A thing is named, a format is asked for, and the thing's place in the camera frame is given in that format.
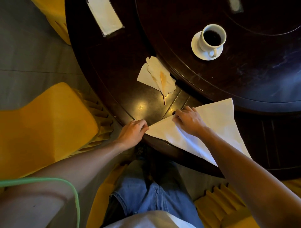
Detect blue jeans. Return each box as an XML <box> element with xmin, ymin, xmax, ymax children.
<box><xmin>103</xmin><ymin>159</ymin><xmax>204</xmax><ymax>228</ymax></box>

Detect thin wooden stick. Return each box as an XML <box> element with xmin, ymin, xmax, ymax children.
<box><xmin>160</xmin><ymin>71</ymin><xmax>167</xmax><ymax>106</ymax></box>

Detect yellow covered chair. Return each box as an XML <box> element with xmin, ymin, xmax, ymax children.
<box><xmin>194</xmin><ymin>178</ymin><xmax>301</xmax><ymax>228</ymax></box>
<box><xmin>86</xmin><ymin>162</ymin><xmax>128</xmax><ymax>228</ymax></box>
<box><xmin>31</xmin><ymin>0</ymin><xmax>71</xmax><ymax>45</ymax></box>
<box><xmin>0</xmin><ymin>82</ymin><xmax>114</xmax><ymax>182</ymax></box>

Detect person's left hand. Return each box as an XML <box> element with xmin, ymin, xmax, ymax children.
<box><xmin>117</xmin><ymin>119</ymin><xmax>150</xmax><ymax>151</ymax></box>

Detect folded cream napkin fan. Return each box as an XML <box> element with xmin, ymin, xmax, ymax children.
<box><xmin>137</xmin><ymin>56</ymin><xmax>177</xmax><ymax>97</ymax></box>

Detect dark round turntable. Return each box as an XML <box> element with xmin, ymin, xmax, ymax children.
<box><xmin>135</xmin><ymin>0</ymin><xmax>301</xmax><ymax>114</ymax></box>

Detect person's right hand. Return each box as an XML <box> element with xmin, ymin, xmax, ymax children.
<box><xmin>172</xmin><ymin>106</ymin><xmax>209</xmax><ymax>138</ymax></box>

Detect large white cloth napkin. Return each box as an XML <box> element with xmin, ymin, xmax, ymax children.
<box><xmin>145</xmin><ymin>98</ymin><xmax>252</xmax><ymax>167</ymax></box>

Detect white saucer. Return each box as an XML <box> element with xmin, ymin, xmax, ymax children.
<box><xmin>191</xmin><ymin>31</ymin><xmax>224</xmax><ymax>61</ymax></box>

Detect black coffee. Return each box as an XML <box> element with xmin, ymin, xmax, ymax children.
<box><xmin>203</xmin><ymin>30</ymin><xmax>222</xmax><ymax>47</ymax></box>

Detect white shirt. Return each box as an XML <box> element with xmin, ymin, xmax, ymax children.
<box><xmin>103</xmin><ymin>210</ymin><xmax>197</xmax><ymax>228</ymax></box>

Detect green cable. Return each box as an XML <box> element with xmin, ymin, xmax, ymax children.
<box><xmin>0</xmin><ymin>177</ymin><xmax>81</xmax><ymax>228</ymax></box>

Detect person's right forearm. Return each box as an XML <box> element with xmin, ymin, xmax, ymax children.
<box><xmin>197</xmin><ymin>127</ymin><xmax>301</xmax><ymax>228</ymax></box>

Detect person's left forearm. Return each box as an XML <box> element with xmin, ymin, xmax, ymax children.
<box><xmin>0</xmin><ymin>140</ymin><xmax>132</xmax><ymax>228</ymax></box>

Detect white coffee cup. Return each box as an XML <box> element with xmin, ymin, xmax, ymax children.
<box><xmin>199</xmin><ymin>24</ymin><xmax>227</xmax><ymax>58</ymax></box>

